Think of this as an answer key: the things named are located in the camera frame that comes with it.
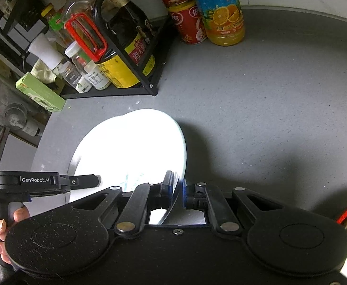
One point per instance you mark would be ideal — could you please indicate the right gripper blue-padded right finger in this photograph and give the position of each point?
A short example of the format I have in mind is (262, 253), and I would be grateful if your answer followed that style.
(210, 200)

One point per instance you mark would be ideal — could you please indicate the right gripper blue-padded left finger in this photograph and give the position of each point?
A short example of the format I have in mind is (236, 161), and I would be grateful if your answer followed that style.
(141, 202)

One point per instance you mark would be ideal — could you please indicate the white plate blue print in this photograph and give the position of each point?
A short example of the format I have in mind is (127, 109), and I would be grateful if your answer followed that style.
(128, 150)

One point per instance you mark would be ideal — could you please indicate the person left hand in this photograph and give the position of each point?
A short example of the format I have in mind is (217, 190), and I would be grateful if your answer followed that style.
(20, 214)

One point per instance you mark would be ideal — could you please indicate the green box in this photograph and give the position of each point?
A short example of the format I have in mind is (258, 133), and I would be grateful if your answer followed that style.
(40, 93)

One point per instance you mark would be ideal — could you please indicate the white seasoning bottle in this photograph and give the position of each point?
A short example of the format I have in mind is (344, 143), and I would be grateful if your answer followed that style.
(96, 77)

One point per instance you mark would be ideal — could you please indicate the clear spice shaker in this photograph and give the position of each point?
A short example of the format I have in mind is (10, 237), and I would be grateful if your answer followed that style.
(72, 76)

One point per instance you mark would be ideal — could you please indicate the dark vinegar bottle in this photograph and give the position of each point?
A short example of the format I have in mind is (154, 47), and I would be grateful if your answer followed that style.
(132, 28)

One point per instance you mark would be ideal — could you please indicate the red drink can lower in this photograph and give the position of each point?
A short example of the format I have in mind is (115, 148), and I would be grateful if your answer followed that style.
(188, 21)

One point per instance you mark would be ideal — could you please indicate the orange juice bottle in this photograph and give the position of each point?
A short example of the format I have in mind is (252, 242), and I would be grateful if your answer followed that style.
(223, 21)

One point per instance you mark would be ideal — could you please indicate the black wire shelf rack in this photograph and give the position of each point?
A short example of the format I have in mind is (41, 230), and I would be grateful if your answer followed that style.
(114, 37)

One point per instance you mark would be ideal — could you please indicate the soy sauce jug red handle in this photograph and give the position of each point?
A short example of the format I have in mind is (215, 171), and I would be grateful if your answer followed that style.
(92, 42)

